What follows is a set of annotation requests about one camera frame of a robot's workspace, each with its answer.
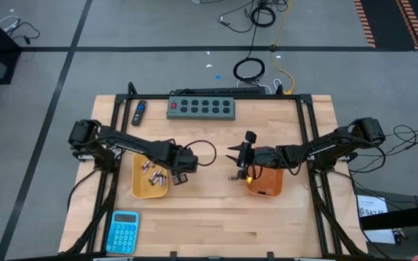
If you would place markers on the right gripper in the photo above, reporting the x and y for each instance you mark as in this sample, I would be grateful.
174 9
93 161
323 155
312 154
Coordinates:
265 157

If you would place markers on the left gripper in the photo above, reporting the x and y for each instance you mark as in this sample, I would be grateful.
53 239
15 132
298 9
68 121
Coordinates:
185 161

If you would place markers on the yellow plastic bin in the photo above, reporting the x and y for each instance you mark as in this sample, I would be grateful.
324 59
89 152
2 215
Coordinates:
147 190

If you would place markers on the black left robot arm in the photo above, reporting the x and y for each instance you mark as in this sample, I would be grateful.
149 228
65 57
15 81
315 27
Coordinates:
129 141

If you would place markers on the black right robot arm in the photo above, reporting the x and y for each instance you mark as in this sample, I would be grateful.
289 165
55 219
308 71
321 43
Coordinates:
325 145

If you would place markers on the orange plastic bin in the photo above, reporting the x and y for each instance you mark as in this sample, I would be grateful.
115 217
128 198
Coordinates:
267 183

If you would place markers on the grey metal power strip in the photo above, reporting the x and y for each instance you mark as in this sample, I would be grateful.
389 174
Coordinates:
174 114

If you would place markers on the long black power strip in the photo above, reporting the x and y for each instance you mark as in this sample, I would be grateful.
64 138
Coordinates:
223 90

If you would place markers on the black remote control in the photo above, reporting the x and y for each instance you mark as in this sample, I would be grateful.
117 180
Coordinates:
138 116

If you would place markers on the blue calculator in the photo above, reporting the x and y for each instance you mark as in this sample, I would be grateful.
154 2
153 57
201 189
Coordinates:
122 235

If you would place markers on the white paper sign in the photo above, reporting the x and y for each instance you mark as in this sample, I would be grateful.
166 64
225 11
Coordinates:
370 203

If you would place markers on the black bar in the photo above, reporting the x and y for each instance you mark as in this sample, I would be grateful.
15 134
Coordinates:
405 216

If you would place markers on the black mat with orange stripes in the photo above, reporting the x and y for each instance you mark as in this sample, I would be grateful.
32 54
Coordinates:
387 21

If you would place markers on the black aluminium frame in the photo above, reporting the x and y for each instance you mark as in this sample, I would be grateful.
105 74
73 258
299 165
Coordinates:
151 96

